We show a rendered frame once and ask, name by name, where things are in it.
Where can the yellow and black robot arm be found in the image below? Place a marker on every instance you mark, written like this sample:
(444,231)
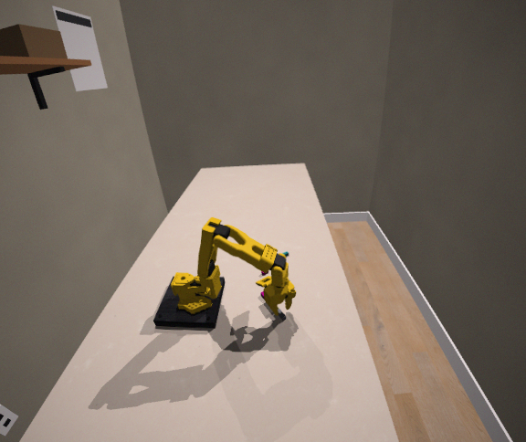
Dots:
(265,259)

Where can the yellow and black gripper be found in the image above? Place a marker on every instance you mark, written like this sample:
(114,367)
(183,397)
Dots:
(274,296)

